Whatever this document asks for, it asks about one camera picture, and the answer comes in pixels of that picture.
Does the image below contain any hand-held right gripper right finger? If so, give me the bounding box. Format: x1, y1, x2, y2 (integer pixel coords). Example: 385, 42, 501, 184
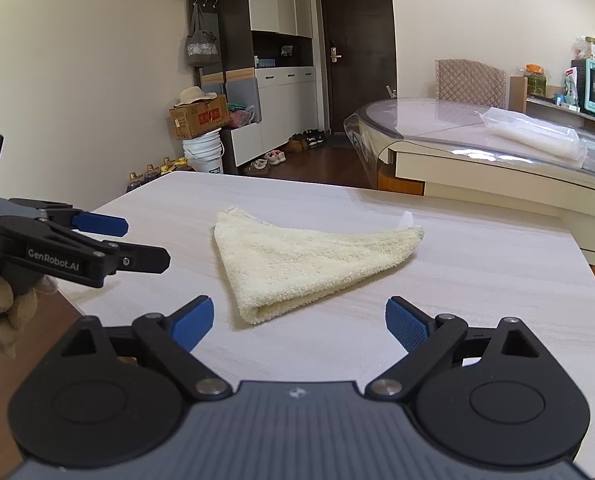
365, 296, 538, 402

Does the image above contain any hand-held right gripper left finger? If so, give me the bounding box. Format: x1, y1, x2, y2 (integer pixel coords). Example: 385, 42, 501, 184
60, 295, 233, 402

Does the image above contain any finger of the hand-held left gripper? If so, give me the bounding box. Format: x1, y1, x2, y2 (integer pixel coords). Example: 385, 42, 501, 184
42, 220, 171, 289
10, 199, 129, 237

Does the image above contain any cream terry towel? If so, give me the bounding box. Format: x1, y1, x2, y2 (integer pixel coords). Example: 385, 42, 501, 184
212, 206, 425, 325

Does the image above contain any person's left hand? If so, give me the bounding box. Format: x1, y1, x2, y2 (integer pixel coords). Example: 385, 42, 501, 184
0, 265, 58, 359

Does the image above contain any white plastic bucket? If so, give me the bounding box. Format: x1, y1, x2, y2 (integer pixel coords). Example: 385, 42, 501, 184
182, 127, 224, 173

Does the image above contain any orange brown box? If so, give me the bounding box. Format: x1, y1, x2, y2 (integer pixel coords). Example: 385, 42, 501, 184
377, 162, 425, 197

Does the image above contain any cardboard box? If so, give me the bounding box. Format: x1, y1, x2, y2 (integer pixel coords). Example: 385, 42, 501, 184
169, 94, 230, 141

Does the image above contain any straw hat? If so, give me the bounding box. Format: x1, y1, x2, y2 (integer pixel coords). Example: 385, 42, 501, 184
179, 86, 219, 108

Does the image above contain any cream dining table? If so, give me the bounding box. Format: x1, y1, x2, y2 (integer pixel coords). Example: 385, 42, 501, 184
344, 97, 595, 266

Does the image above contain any red plastic bag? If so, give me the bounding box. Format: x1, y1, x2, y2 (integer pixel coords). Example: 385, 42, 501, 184
228, 104, 256, 129

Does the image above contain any grey hanging bag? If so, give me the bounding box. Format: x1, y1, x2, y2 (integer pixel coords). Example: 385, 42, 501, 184
186, 2, 222, 67

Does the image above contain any white and dark hallway cabinet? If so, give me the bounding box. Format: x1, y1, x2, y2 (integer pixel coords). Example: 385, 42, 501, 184
188, 0, 323, 167

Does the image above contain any clear plastic package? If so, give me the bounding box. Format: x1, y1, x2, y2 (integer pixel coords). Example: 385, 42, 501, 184
480, 106, 589, 170

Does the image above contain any quilted beige chair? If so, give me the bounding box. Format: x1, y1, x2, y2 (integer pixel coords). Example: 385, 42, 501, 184
435, 58, 507, 110

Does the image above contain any wooden side shelf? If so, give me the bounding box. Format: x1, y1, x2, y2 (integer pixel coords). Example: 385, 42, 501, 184
509, 75, 595, 137

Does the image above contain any orange lid jar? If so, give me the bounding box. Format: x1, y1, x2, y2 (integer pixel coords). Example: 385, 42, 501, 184
523, 64, 549, 97

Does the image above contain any red white package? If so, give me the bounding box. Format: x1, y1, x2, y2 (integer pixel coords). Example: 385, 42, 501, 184
563, 66, 581, 106

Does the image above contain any dark wooden door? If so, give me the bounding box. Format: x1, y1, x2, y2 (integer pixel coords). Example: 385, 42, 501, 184
318, 0, 398, 136

